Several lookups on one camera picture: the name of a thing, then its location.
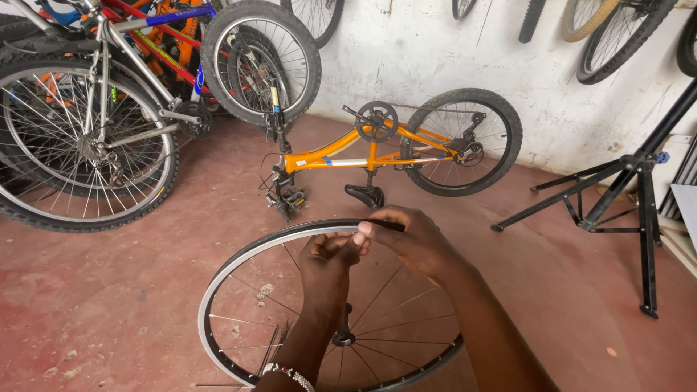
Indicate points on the person's right hand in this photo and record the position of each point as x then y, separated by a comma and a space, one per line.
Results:
419, 242

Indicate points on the person's left hand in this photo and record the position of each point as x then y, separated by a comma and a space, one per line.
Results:
324, 272

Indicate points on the silver black spoked wheel rim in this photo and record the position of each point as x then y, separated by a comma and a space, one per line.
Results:
218, 294

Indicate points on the bundle of loose spokes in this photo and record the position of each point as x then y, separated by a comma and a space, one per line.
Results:
275, 348

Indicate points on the orange yellow upturned bicycle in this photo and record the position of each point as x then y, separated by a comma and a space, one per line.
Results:
348, 155

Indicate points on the loose metal spoke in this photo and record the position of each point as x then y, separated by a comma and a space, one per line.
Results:
218, 385

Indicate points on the black bicycle repair stand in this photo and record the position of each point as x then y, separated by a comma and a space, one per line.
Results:
626, 174

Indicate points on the red blue bicycle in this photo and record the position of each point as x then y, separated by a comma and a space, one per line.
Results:
261, 60

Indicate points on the small hanging black wheel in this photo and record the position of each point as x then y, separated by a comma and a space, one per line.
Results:
463, 8

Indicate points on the hanging black spoked wheel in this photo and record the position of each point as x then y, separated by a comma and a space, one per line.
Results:
326, 22

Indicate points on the hanging black tyre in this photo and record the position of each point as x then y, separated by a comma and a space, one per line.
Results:
531, 22

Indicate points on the large hanging black wheel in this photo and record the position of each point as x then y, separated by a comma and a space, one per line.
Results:
599, 65

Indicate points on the hanging tan tyre wheel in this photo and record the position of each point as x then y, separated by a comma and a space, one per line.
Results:
577, 32

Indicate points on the silver grey bicycle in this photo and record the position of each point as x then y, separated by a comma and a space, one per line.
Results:
98, 136

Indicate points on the stack of grey white boards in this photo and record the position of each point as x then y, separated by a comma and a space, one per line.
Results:
683, 201

